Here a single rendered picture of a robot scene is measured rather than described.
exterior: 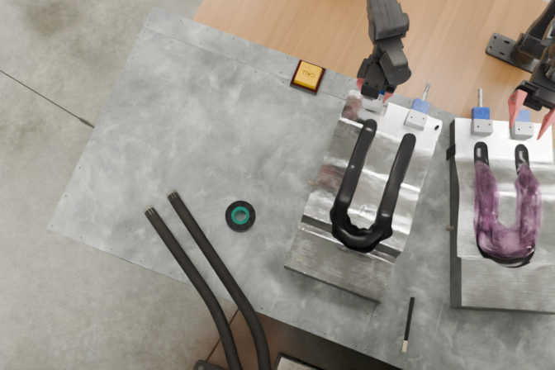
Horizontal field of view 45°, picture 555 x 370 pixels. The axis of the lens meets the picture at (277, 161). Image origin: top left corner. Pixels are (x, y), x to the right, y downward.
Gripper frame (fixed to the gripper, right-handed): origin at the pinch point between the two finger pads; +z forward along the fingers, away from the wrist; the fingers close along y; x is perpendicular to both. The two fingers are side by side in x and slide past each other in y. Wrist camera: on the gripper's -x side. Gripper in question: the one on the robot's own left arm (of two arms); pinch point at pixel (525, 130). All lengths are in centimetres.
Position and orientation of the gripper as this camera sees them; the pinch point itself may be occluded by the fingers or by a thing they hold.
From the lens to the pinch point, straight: 152.8
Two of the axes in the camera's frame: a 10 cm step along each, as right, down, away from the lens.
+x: 0.1, 2.3, 9.7
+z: -4.4, 8.8, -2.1
